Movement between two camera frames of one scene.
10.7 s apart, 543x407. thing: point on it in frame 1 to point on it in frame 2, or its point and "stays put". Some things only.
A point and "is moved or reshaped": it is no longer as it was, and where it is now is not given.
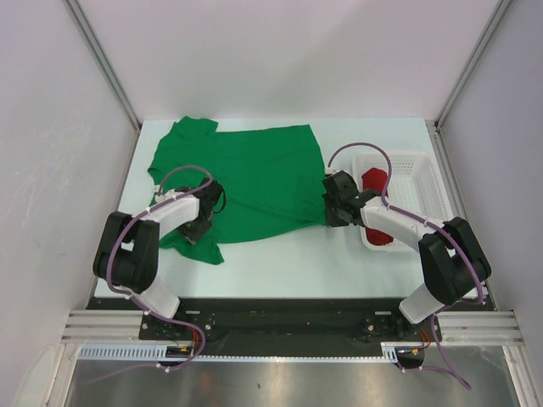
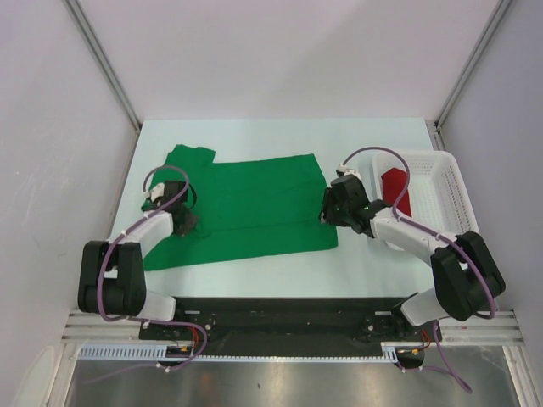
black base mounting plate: [285, 326] stays put
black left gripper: [193, 236] to [191, 222]
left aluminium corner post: [82, 21] stays put
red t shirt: [376, 179] to [394, 181]
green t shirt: [272, 179] is moved or reshaped
